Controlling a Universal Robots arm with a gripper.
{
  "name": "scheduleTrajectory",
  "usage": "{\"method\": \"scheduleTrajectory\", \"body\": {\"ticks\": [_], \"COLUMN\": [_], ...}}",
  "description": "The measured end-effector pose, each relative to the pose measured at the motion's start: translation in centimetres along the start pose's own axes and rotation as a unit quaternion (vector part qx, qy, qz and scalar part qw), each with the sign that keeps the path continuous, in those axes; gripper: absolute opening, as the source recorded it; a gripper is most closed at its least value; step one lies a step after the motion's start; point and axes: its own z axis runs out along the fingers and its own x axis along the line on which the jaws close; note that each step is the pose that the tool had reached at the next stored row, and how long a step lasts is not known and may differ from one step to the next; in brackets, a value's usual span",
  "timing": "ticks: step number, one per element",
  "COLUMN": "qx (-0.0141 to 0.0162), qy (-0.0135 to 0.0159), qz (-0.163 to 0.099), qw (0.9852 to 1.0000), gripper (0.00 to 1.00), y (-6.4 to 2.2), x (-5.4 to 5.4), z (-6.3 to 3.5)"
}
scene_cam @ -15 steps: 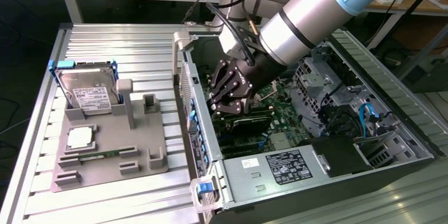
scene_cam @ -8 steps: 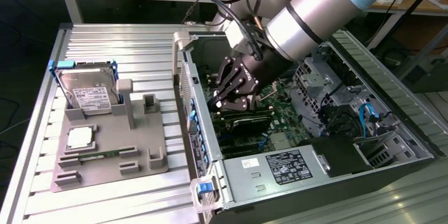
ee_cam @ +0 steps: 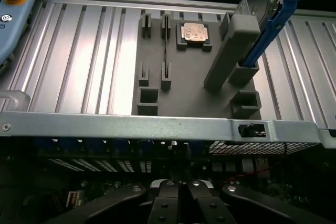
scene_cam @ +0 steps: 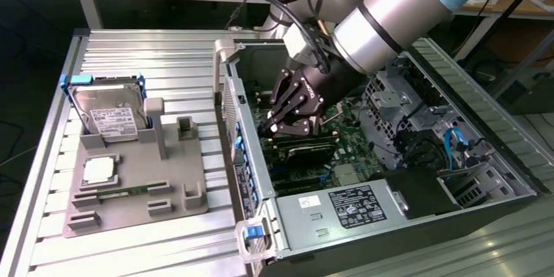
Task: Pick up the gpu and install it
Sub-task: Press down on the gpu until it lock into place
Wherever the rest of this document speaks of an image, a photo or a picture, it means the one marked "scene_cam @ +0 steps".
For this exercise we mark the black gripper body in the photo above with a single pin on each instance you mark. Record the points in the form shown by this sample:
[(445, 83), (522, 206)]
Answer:
[(336, 85)]

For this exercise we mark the black graphics card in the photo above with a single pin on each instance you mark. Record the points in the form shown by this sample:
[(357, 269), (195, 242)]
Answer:
[(308, 157)]

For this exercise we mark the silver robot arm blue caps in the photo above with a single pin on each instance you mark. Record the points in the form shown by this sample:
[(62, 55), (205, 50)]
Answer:
[(381, 30)]

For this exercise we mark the open metal socket cover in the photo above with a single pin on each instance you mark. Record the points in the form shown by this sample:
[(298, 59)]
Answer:
[(336, 111)]

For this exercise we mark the green motherboard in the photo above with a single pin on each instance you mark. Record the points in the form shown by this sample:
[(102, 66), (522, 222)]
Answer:
[(350, 134)]

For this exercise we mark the silver chipset heatsink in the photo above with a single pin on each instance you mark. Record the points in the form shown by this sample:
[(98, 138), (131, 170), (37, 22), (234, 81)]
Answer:
[(346, 173)]

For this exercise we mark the silver metal disk bay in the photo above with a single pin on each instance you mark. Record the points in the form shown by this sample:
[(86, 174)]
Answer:
[(406, 105)]

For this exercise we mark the grey power supply with label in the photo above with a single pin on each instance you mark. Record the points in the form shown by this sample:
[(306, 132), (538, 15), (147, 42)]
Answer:
[(312, 225)]

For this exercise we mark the blue case latch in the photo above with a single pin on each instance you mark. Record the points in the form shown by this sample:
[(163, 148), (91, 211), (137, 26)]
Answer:
[(254, 231)]

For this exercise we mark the black air shroud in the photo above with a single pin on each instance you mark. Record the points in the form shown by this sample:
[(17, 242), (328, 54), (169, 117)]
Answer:
[(424, 196)]

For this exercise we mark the hard disk in blue carrier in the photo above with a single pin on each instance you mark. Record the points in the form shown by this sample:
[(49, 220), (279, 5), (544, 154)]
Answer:
[(113, 118)]

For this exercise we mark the grey vented disk bay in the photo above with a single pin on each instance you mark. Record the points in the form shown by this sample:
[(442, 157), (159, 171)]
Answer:
[(472, 192)]

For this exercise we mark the black open PC case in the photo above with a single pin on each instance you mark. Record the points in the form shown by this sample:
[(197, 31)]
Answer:
[(433, 235)]

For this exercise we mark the green RAM stick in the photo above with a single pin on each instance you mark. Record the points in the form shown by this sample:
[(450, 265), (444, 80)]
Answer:
[(126, 190)]

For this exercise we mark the grey parts rack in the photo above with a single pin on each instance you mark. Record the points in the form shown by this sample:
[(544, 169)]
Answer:
[(130, 212)]

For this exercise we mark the silver CPU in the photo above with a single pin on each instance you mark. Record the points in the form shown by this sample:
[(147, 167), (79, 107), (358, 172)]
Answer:
[(99, 171)]

